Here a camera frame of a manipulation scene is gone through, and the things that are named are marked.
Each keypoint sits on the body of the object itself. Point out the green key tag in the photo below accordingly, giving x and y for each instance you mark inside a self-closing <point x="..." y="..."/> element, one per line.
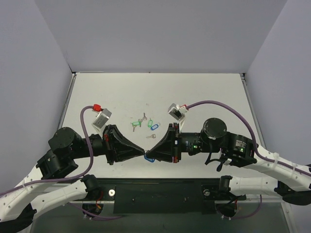
<point x="136" y="123"/>
<point x="150" y="123"/>

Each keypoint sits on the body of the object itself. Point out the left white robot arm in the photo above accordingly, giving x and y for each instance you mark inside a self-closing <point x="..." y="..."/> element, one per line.
<point x="62" y="175"/>

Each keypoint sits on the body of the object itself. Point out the solid blue key tag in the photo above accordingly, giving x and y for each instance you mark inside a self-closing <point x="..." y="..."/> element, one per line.
<point x="149" y="159"/>

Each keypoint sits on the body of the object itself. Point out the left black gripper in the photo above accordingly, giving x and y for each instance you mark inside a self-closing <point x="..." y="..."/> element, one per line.
<point x="107" y="144"/>

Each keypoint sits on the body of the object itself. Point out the green key tag right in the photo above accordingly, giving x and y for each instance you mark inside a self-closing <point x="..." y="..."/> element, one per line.
<point x="150" y="123"/>

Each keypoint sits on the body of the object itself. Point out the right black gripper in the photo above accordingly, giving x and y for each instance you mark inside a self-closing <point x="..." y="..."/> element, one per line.
<point x="175" y="142"/>

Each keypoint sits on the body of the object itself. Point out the loose silver key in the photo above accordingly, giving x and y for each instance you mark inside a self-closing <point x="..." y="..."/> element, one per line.
<point x="151" y="136"/>

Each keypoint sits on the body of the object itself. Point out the green key tag left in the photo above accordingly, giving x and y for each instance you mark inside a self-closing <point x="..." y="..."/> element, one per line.
<point x="136" y="123"/>

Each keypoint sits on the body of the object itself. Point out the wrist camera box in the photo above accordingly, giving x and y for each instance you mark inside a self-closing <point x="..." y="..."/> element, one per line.
<point x="100" y="120"/>
<point x="178" y="112"/>

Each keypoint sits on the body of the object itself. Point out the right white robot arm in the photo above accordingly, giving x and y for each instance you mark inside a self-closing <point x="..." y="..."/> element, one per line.
<point x="282" y="178"/>

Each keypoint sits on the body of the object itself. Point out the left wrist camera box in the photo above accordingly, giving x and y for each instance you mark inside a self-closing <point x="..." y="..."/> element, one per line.
<point x="100" y="120"/>

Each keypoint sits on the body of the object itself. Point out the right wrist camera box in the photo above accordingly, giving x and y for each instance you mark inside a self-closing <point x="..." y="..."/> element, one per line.
<point x="178" y="112"/>

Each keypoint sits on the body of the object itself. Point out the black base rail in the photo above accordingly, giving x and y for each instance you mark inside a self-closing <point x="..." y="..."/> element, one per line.
<point x="166" y="196"/>

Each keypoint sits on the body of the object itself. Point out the blue clear key tag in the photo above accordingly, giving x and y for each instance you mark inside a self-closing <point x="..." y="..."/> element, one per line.
<point x="155" y="126"/>

